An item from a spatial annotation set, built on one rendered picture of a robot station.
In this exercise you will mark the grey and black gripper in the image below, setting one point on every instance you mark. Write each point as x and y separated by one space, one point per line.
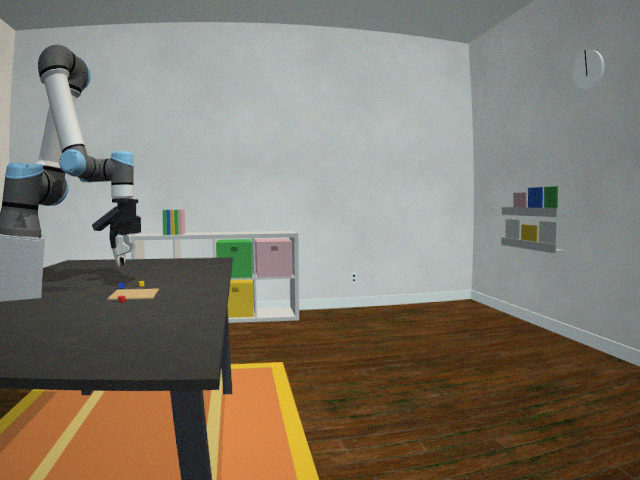
122 226

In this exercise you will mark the tan flat mat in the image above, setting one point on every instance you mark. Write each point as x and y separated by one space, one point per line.
134 294

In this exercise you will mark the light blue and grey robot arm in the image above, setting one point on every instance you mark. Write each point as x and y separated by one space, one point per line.
25 185

